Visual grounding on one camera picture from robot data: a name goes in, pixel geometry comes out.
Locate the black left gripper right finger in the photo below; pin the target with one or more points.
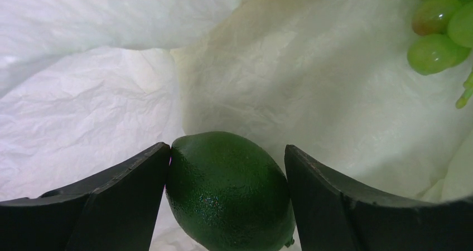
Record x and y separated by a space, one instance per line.
336 212

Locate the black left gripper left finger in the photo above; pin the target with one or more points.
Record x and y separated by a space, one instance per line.
115 209

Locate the dark green fake lime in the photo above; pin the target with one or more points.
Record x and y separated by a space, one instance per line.
227 193

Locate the pale green plastic bag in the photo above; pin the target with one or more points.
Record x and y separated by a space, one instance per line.
86 84

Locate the green fake grape bunch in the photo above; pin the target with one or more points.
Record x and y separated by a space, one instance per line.
444 28

